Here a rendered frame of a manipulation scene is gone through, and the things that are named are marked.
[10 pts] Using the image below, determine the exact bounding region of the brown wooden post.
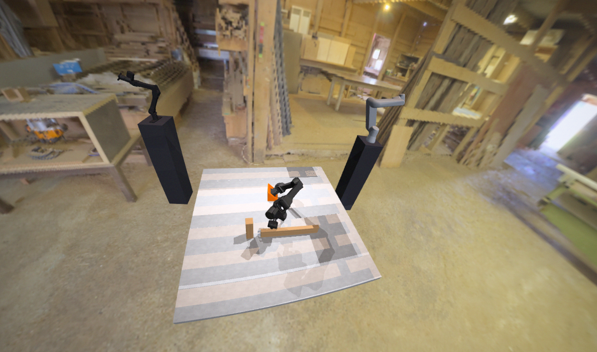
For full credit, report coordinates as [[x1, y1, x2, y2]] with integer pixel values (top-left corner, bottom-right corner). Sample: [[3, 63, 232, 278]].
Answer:
[[245, 218, 253, 239]]

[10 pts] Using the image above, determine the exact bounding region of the light brown wooden board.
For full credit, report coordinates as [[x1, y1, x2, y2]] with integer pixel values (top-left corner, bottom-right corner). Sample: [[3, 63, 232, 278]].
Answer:
[[258, 225, 319, 237]]

